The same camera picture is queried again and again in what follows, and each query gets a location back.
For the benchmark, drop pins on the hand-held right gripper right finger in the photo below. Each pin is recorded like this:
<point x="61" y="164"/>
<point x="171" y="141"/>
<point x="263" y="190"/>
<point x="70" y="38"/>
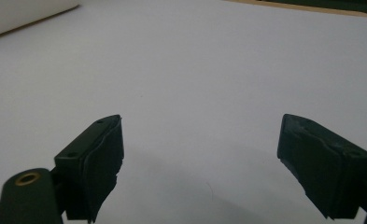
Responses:
<point x="324" y="168"/>

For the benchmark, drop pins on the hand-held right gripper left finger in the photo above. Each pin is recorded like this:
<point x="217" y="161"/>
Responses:
<point x="94" y="161"/>

